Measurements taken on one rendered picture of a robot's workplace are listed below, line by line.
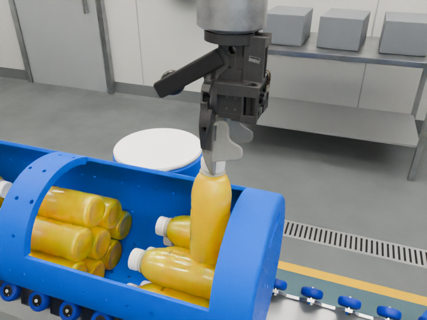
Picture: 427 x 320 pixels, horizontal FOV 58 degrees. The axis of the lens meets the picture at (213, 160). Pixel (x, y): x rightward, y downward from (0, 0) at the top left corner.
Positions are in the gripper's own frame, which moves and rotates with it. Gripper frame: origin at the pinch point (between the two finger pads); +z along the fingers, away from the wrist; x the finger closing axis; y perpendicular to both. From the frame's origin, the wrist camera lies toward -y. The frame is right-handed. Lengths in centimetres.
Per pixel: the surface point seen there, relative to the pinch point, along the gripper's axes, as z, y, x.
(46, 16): 46, -312, 320
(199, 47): 64, -129, 324
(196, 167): 29, -20, 44
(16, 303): 38, -40, -10
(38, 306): 35.0, -33.0, -11.0
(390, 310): 31.6, 33.4, 9.7
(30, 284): 25.2, -30.2, -13.6
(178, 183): 14.2, -11.6, 11.7
